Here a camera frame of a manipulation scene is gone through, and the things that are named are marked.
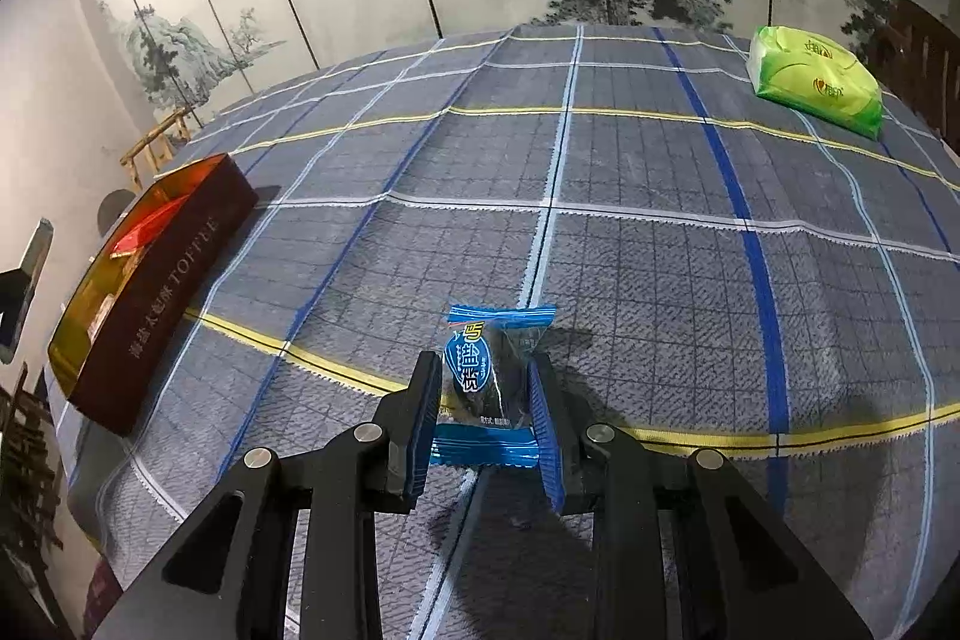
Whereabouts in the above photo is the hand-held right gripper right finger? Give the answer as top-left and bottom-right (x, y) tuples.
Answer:
(525, 353), (875, 640)

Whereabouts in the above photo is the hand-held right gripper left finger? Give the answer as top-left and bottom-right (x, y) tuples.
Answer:
(94, 351), (443, 640)

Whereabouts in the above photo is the clear blue-edged snack packet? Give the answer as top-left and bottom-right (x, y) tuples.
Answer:
(429, 304), (560, 468)

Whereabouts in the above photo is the red snack packet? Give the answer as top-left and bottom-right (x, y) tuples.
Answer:
(109, 194), (192, 259)

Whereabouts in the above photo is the gold tin box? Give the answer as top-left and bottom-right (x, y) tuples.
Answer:
(46, 154), (260, 437)

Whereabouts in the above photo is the round grey millstone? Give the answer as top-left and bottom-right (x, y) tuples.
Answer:
(96, 190), (136, 236)

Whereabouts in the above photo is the light wooden stand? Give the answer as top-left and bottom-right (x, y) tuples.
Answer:
(120, 107), (197, 191)

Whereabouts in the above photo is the dark wooden furniture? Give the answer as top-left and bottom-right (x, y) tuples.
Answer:
(0, 362), (70, 611)

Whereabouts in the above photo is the blue plaid tablecloth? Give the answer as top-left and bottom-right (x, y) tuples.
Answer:
(45, 23), (960, 640)

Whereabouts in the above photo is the green tissue pack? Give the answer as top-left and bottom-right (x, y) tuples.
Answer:
(746, 25), (884, 141)

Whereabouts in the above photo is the dark wooden chair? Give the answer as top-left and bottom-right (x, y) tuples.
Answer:
(862, 0), (960, 150)

